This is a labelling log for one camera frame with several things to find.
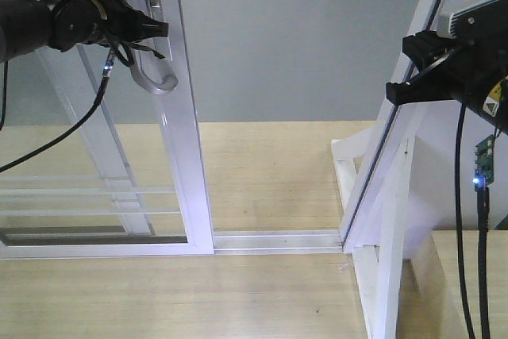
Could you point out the white triangular support brace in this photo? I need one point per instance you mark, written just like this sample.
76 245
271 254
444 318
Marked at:
373 229

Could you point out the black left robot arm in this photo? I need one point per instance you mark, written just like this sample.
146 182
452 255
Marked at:
27 25

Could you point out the light wooden base platform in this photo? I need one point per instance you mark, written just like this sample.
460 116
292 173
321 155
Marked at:
261 176

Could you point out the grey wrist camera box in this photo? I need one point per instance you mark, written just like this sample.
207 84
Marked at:
476 20

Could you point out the white fixed glass door panel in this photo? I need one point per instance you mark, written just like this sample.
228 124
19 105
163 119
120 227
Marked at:
65 172

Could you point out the white framed sliding glass door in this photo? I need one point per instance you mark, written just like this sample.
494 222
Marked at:
161 139

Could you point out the silver door handle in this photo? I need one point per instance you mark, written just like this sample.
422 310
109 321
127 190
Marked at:
155 75

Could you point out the aluminium floor track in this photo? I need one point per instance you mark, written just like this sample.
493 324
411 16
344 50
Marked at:
277 242

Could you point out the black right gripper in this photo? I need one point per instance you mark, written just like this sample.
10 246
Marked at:
447 69

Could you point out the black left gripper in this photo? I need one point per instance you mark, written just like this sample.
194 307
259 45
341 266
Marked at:
90 21

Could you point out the white door frame post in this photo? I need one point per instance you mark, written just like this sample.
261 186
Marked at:
380 142

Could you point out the green circuit board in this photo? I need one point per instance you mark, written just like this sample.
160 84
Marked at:
484 163

